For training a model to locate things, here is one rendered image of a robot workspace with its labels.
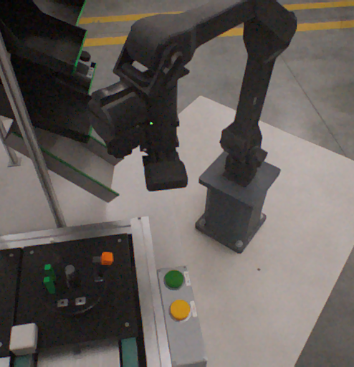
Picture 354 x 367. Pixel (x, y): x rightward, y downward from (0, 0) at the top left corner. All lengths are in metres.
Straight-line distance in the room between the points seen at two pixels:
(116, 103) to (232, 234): 0.59
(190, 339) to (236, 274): 0.25
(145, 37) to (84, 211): 0.70
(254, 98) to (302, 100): 2.35
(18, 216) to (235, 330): 0.66
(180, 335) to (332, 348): 1.22
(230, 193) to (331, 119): 2.16
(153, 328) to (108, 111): 0.48
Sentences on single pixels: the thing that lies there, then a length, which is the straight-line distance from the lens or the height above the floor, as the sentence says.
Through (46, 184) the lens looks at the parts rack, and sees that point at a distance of 0.89.
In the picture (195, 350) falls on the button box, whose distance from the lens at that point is 0.80.
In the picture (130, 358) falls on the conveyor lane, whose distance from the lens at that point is 0.82.
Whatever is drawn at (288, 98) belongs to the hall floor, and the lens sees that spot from 3.09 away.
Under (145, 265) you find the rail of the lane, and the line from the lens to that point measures 0.89.
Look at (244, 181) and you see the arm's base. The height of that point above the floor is 1.06.
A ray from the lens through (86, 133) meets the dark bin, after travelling 0.83.
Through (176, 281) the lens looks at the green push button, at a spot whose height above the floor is 0.97.
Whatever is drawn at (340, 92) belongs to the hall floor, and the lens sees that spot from 3.30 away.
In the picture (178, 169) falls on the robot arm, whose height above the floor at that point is 1.32.
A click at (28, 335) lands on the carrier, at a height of 0.99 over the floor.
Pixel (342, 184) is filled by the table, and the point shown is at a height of 0.86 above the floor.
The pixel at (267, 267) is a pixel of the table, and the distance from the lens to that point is 1.02.
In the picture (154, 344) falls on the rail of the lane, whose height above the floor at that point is 0.95.
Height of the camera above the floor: 1.72
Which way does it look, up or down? 48 degrees down
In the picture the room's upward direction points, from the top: straight up
